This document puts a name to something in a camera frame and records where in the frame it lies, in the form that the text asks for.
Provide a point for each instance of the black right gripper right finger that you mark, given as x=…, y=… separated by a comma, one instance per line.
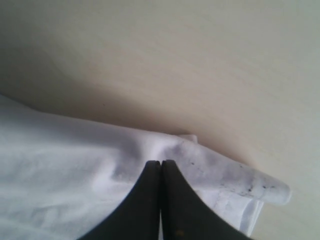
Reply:
x=184, y=215

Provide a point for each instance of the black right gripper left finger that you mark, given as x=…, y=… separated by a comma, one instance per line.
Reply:
x=138, y=216

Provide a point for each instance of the white t-shirt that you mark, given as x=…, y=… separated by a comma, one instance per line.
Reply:
x=61, y=176

